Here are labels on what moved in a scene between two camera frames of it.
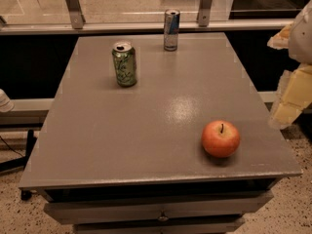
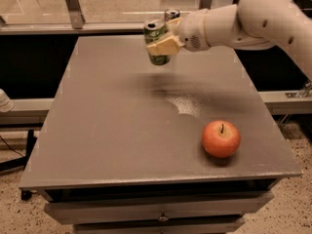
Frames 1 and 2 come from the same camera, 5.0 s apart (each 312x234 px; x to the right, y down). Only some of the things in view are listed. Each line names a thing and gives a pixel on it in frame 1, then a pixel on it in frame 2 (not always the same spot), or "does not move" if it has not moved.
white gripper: x=302 y=38 → x=191 y=30
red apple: x=220 y=138 does not move
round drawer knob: x=163 y=216 does not move
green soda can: x=124 y=58 → x=153 y=30
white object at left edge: x=6 y=103 does not move
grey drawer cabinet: x=130 y=160 does not move
